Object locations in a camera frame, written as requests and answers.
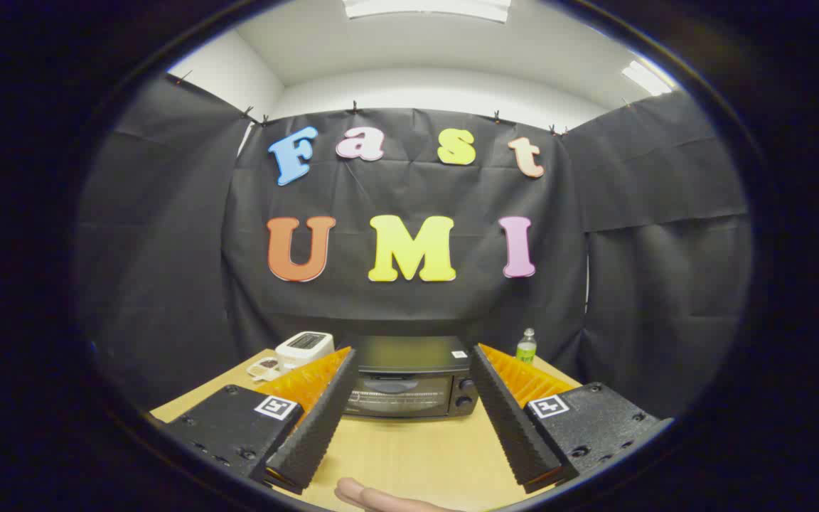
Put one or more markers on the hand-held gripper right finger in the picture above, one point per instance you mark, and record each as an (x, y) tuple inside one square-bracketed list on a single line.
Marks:
[(512, 434)]

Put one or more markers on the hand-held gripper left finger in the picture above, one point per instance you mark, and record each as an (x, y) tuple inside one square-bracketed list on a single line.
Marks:
[(317, 434)]

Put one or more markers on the black toaster oven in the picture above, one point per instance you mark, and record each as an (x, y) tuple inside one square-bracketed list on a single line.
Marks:
[(409, 352)]

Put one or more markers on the white pop-up toaster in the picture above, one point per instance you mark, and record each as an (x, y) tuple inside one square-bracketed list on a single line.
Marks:
[(303, 343)]

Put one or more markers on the green label drink bottle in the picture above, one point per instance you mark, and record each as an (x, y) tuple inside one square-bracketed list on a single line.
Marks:
[(526, 348)]

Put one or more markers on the small ceiling light panel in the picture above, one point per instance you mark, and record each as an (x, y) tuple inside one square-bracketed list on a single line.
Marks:
[(645, 78)]

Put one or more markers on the long ceiling light panel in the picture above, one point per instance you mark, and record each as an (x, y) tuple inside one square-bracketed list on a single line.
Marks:
[(424, 7)]

